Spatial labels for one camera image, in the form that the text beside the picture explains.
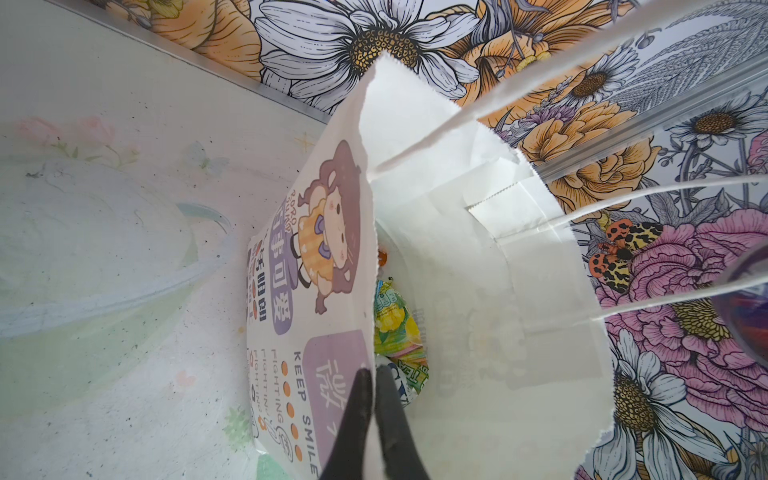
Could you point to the white paper bag with print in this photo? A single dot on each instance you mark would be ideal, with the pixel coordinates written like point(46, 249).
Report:
point(558, 185)

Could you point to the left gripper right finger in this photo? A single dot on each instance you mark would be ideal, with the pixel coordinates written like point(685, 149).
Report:
point(401, 460)

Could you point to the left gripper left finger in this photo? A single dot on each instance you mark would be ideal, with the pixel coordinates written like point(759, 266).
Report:
point(346, 460)

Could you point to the purple snack packet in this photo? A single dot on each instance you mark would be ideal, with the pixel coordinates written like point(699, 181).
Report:
point(744, 312)

